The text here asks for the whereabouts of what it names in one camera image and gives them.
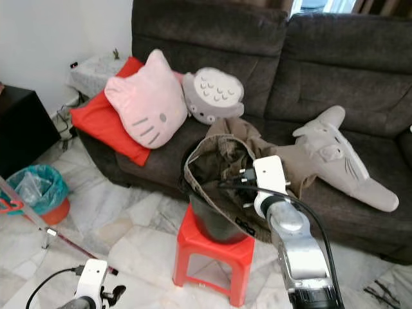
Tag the metal clothes rack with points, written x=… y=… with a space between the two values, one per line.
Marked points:
x=50 y=233

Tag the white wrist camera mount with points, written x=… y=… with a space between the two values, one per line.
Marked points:
x=91 y=277
x=270 y=174

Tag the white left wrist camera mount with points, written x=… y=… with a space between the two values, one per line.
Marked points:
x=91 y=277

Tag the brown trousers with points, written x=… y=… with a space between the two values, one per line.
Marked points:
x=232 y=135

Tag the black bucket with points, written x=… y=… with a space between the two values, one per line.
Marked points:
x=219 y=222

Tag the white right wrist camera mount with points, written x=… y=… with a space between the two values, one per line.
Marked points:
x=270 y=174

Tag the red cushion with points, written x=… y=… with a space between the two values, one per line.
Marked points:
x=96 y=125

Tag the red plastic stool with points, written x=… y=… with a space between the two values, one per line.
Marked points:
x=212 y=251

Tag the red bin teal liner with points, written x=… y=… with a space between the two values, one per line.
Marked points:
x=51 y=183

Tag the red plastic hanger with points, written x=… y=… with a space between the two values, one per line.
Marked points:
x=9 y=205

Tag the grey round creature plush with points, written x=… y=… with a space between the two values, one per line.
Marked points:
x=212 y=96

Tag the pink cat face pillow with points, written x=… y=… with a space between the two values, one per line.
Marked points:
x=148 y=106

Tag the dark brown fabric sofa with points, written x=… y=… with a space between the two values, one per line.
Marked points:
x=328 y=77

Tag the grey shark cat plush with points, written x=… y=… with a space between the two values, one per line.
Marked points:
x=338 y=151

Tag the side table lace cover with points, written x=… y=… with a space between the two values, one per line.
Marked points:
x=96 y=74

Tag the black television console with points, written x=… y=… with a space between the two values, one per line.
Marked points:
x=26 y=129

